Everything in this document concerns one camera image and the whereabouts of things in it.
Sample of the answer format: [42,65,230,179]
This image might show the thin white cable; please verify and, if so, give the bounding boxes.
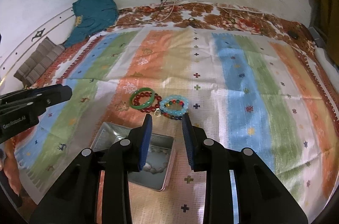
[220,7,265,19]

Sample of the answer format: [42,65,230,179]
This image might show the teal garment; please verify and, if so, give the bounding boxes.
[64,0,119,48]

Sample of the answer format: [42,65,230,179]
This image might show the white bed headboard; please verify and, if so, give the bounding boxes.
[0,5,80,81]

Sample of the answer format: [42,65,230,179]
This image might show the multicolored bead bracelet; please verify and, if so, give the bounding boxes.
[161,99,187,121]

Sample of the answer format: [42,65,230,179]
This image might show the colourful striped woven mat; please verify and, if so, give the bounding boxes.
[13,28,339,224]

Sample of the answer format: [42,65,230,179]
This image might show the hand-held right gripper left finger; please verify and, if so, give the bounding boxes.
[29,114,153,224]

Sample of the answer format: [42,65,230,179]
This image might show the green jade bangle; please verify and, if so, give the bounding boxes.
[129,87,155,110]

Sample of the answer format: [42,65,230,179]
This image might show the grey striped folded cloth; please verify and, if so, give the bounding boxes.
[13,37,65,87]

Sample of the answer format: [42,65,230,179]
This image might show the white charging cable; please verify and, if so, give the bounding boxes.
[135,0,191,24]

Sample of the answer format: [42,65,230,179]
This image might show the light blue bead bracelet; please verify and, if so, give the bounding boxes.
[160,97,189,116]

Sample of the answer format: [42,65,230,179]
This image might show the silver metal tin box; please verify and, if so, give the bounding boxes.
[91,122,175,191]

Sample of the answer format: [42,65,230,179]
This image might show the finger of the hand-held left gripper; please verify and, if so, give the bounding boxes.
[0,84,73,118]

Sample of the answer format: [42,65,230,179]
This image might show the brown floral bedsheet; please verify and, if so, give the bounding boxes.
[0,1,339,224]

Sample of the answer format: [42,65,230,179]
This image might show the red bead bracelet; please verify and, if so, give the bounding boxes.
[132,91,163,114]

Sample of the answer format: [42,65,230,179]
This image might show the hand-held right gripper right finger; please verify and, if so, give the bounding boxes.
[181,113,309,224]

